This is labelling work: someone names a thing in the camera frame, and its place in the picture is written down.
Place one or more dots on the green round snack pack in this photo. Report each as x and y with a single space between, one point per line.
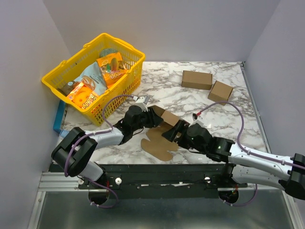
107 51

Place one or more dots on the large folded cardboard box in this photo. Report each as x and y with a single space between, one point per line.
197 80

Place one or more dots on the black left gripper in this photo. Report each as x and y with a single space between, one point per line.
154 119

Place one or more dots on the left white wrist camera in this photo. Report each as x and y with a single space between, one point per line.
142 102

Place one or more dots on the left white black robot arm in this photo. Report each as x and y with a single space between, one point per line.
73 153

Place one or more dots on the yellow plastic shopping basket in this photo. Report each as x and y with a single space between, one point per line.
83 68

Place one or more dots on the aluminium extrusion frame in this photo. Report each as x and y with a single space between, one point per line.
57 182

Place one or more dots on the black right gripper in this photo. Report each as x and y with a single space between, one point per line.
178 132

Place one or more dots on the small folded cardboard box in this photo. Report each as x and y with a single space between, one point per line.
220 92

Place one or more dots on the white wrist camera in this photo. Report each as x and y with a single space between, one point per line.
142 102
196 120

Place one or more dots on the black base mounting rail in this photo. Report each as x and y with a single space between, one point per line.
168 180

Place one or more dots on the light blue bread bag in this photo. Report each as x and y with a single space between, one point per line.
92 77

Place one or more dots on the blue flat box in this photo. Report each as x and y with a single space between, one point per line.
59 117

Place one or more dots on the orange apple snack bag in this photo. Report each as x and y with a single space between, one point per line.
82 96

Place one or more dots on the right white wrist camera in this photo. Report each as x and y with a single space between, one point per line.
196 120

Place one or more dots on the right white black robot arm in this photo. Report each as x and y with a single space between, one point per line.
249 165

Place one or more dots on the orange mango snack bag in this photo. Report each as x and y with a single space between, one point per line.
112 68

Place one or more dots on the light blue small carton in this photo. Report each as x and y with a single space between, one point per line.
64 133

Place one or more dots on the brown cardboard box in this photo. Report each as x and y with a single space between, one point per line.
156 145

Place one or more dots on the dark brown snack pack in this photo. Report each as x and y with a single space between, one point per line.
66 89

